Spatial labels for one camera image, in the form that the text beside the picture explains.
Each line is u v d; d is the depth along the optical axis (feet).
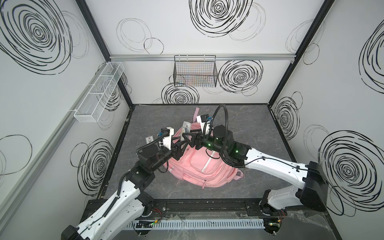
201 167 2.48
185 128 2.19
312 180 1.33
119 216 1.81
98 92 2.37
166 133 1.95
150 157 1.67
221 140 1.69
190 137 2.03
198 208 2.47
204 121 1.97
